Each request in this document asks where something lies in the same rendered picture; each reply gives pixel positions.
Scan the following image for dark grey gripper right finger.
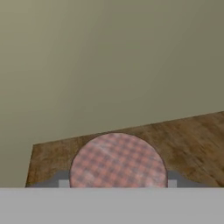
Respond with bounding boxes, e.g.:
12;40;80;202
166;170;208;189

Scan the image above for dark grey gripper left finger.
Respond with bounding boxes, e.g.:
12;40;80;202
31;170;71;189

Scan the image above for jam jar with checkered lid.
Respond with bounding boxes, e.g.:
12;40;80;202
68;132;169;189

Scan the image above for wooden cabinet shelf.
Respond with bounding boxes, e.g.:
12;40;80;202
24;110;224;189

